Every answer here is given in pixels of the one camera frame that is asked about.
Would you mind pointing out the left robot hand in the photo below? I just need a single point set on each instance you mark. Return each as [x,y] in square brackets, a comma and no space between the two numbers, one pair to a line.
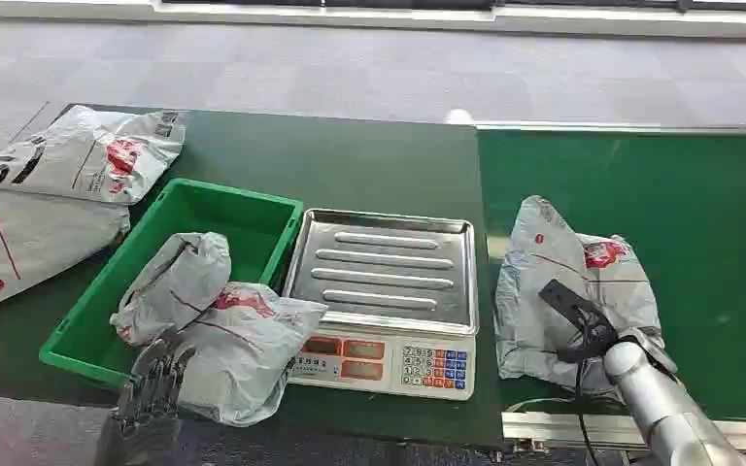
[151,386]

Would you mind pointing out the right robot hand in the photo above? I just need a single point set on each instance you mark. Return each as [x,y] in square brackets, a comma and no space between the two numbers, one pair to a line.
[582,318]

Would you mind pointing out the grey parcel bag red print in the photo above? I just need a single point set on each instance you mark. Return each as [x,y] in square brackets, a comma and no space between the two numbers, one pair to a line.
[238,347]
[534,302]

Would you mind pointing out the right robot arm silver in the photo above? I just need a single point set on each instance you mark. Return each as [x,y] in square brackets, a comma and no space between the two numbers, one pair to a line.
[662,411]

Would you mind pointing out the green plastic crate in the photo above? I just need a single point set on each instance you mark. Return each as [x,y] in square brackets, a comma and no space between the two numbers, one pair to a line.
[218,219]

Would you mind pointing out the large grey parcel bag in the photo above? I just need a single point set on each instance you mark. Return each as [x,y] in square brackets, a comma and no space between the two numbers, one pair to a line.
[32,238]

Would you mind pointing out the electronic weighing scale steel tray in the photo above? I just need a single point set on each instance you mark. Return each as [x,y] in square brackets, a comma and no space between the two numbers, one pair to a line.
[386,283]

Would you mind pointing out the grey parcel bag black print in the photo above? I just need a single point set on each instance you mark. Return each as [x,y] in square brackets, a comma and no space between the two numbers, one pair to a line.
[83,161]

